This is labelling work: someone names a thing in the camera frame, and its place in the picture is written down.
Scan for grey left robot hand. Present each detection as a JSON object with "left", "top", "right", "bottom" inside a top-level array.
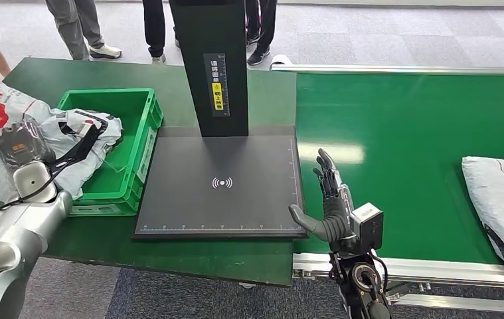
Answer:
[{"left": 0, "top": 120, "right": 58, "bottom": 171}]

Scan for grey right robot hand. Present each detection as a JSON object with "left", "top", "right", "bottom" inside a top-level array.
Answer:
[{"left": 288, "top": 148, "right": 361, "bottom": 254}]

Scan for green conveyor belt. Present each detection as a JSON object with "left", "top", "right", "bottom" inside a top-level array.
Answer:
[{"left": 294, "top": 72, "right": 504, "bottom": 267}]

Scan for grey poly mailer package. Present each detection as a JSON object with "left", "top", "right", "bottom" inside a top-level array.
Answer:
[{"left": 461, "top": 156, "right": 504, "bottom": 277}]

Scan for white crate end label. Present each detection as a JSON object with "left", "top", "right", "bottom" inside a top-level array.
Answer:
[{"left": 68, "top": 204, "right": 124, "bottom": 216}]

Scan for black scanner platform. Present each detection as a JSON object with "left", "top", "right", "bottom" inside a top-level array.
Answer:
[{"left": 131, "top": 125, "right": 309, "bottom": 241}]

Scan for green plastic crate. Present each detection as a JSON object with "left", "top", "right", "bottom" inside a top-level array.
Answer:
[{"left": 56, "top": 88, "right": 163, "bottom": 217}]

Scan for white crate side label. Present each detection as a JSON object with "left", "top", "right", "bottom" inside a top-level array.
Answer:
[{"left": 135, "top": 127, "right": 159, "bottom": 184}]

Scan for person in grey trousers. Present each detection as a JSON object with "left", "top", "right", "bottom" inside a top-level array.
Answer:
[{"left": 44, "top": 0, "right": 123, "bottom": 61}]

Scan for person with pale shoes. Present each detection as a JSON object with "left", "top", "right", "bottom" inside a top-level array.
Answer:
[{"left": 142, "top": 0, "right": 181, "bottom": 65}]

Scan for black yellow column sticker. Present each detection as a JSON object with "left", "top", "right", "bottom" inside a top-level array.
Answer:
[{"left": 203, "top": 53, "right": 230, "bottom": 118}]

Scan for person with black shoes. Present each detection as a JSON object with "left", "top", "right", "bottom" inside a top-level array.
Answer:
[{"left": 244, "top": 0, "right": 278, "bottom": 66}]

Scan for black scanner column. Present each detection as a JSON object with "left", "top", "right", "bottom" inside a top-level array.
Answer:
[{"left": 168, "top": 0, "right": 250, "bottom": 138}]

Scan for aluminium conveyor frame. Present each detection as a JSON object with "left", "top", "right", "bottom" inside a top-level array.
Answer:
[{"left": 269, "top": 54, "right": 504, "bottom": 316}]

